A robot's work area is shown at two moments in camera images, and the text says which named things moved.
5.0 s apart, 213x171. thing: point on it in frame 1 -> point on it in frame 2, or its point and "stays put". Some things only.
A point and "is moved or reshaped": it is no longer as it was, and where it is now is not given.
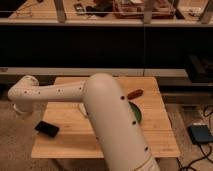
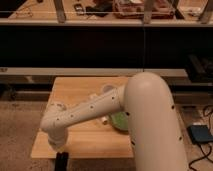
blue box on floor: x=200 y=133 stays put
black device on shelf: x=79 y=9 stays put
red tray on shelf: x=135 y=9 stays put
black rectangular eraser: x=47 y=128 is moved or reshaped
